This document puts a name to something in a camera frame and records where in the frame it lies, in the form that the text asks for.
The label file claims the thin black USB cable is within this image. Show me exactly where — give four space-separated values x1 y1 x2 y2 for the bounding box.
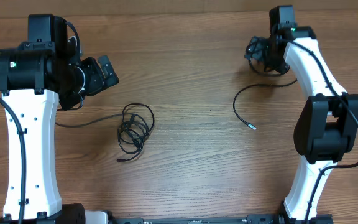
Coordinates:
232 58 298 131

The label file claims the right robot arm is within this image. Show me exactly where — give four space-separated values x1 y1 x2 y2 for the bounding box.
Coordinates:
244 5 358 223

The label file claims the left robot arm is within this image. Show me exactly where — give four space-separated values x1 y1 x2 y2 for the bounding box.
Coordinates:
0 14 119 223

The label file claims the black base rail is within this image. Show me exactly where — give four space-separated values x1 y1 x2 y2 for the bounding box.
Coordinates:
0 203 334 224

